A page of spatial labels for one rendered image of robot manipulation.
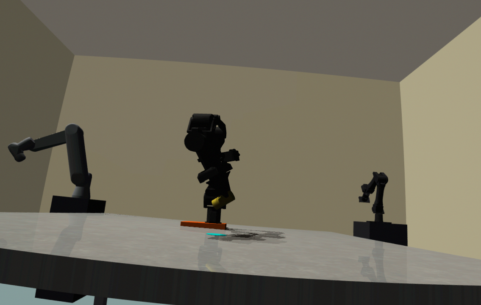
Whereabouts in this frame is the yellow tall cylinder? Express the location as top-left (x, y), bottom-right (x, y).
top-left (212, 191), bottom-right (235, 210)

